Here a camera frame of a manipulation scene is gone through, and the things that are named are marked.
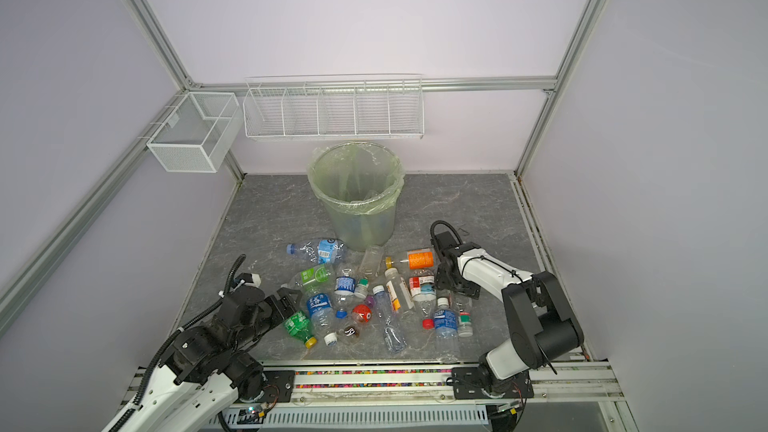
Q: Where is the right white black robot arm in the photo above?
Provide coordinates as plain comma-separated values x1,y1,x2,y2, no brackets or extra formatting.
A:
430,220,584,397

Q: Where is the blue label bottle lower right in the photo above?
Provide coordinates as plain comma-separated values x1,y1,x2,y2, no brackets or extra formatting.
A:
433,297,460,363

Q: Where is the red cap cola bottle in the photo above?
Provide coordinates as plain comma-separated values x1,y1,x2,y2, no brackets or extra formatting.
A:
338,304,372,341

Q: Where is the blue label bottle blue cap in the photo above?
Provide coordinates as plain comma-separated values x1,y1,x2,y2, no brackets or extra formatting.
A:
333,268,357,319

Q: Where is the blue label bottle lower left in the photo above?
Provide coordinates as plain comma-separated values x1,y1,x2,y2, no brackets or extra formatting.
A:
306,292,338,346

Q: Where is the orange label bottle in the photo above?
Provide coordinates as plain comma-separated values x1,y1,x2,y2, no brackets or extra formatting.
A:
384,248,435,270

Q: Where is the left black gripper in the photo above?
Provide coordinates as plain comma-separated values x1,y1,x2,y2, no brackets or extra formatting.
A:
232,287,303,353

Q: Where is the clear square plastic container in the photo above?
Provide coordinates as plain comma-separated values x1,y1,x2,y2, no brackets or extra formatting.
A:
358,245,384,281

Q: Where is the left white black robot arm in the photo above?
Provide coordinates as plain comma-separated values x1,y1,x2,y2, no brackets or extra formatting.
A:
105,256,302,431

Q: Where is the yellow stripe white cap bottle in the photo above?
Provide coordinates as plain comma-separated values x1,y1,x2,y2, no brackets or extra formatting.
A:
384,267,414,315

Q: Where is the dark green soda bottle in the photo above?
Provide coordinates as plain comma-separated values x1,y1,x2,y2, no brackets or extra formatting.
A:
283,311,317,349

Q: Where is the light green label bottle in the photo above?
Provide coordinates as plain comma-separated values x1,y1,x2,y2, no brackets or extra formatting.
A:
286,264,335,294

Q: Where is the long white wire basket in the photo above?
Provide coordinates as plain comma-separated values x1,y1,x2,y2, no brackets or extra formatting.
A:
243,74,425,140

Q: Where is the green-lined mesh waste bin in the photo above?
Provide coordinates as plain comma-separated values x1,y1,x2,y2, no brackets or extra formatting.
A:
307,141,405,251

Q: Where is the red white label bottle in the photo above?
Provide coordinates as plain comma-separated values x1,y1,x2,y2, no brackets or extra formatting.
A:
408,269,437,330

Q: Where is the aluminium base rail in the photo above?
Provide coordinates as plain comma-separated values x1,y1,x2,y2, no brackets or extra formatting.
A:
119,359,628,415

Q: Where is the clear bottle green label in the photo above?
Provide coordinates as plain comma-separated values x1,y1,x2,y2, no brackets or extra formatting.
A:
453,294,473,338

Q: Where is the small white mesh basket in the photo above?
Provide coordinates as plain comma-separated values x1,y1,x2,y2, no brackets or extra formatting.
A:
147,92,244,173

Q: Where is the small green cap bottle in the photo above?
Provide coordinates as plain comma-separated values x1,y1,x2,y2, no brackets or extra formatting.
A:
354,278,369,300

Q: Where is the crushed light blue label bottle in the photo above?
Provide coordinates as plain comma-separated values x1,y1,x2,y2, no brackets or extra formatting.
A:
286,238,347,264

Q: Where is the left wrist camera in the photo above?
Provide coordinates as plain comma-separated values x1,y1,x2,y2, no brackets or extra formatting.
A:
230,273,261,291

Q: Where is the clear crushed water bottle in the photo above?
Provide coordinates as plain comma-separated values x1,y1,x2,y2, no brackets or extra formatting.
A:
373,285,407,354

